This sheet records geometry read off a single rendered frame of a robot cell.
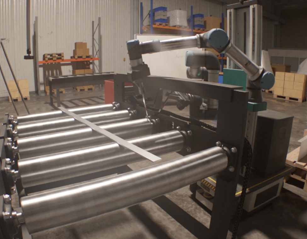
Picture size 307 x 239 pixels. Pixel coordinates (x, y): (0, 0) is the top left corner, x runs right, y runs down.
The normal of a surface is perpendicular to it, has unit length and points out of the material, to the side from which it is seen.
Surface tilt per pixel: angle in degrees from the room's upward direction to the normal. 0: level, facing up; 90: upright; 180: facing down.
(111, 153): 59
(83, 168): 93
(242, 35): 90
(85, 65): 90
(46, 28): 90
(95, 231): 0
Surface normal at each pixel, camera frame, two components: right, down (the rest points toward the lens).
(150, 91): -0.84, 0.14
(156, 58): 0.14, 0.25
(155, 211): 0.00, -0.97
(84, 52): 0.53, 0.22
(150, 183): 0.47, -0.32
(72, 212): 0.53, -0.03
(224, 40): -0.06, 0.18
